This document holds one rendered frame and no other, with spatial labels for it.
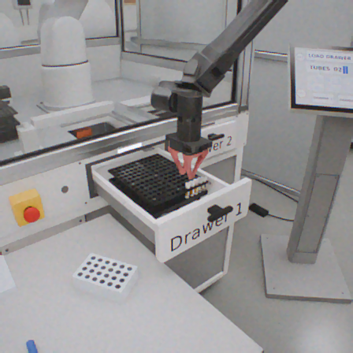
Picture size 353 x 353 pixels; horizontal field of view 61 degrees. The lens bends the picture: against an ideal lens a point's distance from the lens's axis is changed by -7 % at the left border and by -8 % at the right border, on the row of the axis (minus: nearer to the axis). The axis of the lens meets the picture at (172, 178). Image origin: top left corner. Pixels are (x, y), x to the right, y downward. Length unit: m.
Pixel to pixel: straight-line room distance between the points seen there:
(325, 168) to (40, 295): 1.32
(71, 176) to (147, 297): 0.38
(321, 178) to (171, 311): 1.14
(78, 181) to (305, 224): 1.24
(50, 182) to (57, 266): 0.22
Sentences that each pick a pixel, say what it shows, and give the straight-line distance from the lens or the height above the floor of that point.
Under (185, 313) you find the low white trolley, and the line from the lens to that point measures 0.69.
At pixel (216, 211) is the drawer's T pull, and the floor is 0.91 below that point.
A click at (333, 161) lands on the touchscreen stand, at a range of 1.61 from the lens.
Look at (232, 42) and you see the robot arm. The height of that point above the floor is 1.25.
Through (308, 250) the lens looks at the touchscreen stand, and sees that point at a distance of 1.90.
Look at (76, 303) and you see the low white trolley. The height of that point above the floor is 0.76.
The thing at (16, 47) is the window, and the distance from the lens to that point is 0.79.
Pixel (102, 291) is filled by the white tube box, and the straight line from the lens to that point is 0.72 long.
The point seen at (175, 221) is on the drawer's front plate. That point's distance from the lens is 0.66.
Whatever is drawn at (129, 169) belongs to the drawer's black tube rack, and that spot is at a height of 0.90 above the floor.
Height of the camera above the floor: 1.31
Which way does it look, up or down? 29 degrees down
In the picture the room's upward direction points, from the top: straight up
